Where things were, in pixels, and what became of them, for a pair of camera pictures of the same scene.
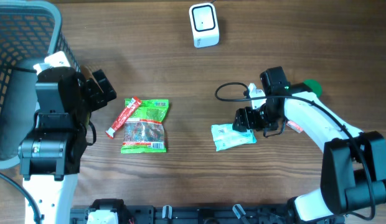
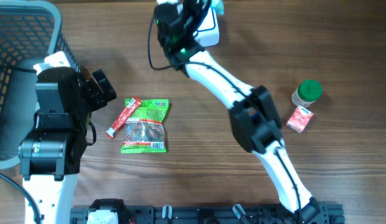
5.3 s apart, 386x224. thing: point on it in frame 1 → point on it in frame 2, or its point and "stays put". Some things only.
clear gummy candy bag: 142,135 stays put
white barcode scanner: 205,27 stays put
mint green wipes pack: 225,137 → 218,5
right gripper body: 261,119 → 192,15
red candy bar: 133,104 stays put
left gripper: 99,99 stays put
